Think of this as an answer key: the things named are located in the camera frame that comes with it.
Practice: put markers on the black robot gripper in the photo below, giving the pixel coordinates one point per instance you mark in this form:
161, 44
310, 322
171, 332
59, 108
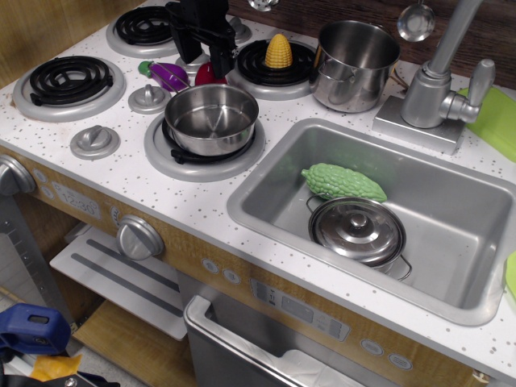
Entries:
195, 21

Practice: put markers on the red sweet potato toy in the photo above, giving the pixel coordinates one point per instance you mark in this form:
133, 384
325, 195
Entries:
205, 75

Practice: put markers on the small steel pan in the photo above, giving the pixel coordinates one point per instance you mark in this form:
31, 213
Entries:
212, 119

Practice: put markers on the grey stovetop knob back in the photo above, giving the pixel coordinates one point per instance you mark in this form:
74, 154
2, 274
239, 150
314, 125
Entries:
242, 32

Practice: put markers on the grey stovetop knob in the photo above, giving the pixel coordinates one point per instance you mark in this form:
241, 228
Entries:
242, 32
149, 100
94, 143

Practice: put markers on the purple toy eggplant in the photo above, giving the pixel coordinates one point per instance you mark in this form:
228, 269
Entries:
171, 77

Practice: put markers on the back right black burner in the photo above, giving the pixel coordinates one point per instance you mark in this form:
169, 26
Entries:
263, 82

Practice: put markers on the black burner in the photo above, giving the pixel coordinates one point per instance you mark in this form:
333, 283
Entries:
142, 33
69, 88
263, 82
169, 159

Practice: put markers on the back left black burner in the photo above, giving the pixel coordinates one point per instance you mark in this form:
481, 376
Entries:
142, 33

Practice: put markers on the hanging steel utensil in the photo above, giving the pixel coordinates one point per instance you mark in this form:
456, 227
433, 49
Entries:
263, 5

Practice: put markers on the yellow toy corn cob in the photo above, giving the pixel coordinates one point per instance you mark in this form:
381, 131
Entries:
279, 54

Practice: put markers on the grey stovetop knob middle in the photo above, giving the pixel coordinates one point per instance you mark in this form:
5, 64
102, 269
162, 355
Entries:
149, 100

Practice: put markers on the front right black burner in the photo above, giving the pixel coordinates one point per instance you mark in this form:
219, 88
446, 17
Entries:
169, 159

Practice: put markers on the grey stovetop knob front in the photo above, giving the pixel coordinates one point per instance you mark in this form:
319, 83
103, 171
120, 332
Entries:
94, 143

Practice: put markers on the front left black burner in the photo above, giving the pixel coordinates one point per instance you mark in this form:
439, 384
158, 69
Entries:
69, 88

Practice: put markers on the tall steel pot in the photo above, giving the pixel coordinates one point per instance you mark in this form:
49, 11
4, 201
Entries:
352, 64

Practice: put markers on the green toy bitter gourd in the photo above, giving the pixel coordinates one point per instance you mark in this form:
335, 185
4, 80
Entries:
333, 181

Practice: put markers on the silver oven knob right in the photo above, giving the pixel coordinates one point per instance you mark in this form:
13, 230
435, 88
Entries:
137, 240

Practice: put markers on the silver oven knob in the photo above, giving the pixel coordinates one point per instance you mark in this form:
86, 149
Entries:
14, 177
137, 240

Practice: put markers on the hanging steel ladle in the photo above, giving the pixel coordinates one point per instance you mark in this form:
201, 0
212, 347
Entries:
416, 22

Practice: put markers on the silver oven knob left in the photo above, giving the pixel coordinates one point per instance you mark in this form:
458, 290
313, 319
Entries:
14, 177

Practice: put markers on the silver toy faucet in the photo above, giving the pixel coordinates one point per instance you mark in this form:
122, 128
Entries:
431, 114

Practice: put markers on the small lidded steel pot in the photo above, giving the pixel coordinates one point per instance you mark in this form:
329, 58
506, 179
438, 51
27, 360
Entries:
359, 229

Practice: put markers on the grey oven door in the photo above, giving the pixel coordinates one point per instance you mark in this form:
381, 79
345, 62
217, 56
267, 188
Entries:
25, 275

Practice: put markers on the grey dishwasher door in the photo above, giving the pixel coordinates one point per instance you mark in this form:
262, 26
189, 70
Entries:
232, 345

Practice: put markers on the green plastic cutting board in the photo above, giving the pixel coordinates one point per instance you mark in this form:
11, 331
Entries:
495, 123

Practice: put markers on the grey sink basin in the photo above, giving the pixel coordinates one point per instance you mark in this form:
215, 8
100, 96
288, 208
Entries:
440, 241

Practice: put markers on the green plastic item right edge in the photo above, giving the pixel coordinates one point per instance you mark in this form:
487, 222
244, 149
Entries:
510, 276

